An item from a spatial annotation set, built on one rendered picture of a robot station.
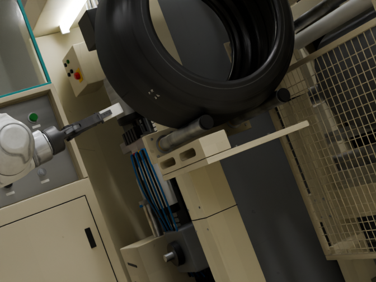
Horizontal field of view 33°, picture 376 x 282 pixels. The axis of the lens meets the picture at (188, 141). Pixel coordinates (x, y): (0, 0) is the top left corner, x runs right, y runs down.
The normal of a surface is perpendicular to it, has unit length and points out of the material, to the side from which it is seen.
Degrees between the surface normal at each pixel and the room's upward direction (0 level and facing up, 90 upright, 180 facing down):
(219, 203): 90
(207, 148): 90
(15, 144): 92
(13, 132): 93
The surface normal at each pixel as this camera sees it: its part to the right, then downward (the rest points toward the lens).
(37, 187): 0.38, -0.19
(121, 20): -0.41, -0.05
